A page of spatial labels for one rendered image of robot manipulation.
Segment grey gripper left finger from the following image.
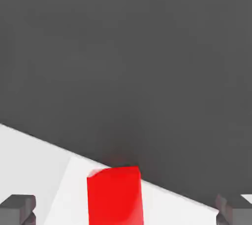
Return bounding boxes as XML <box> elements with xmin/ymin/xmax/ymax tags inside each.
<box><xmin>0</xmin><ymin>194</ymin><xmax>37</xmax><ymax>225</ymax></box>

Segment small red cube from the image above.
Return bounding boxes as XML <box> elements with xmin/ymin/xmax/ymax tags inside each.
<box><xmin>86</xmin><ymin>165</ymin><xmax>144</xmax><ymax>225</ymax></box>

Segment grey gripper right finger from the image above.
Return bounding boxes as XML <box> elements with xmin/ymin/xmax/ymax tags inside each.
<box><xmin>215</xmin><ymin>193</ymin><xmax>252</xmax><ymax>225</ymax></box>

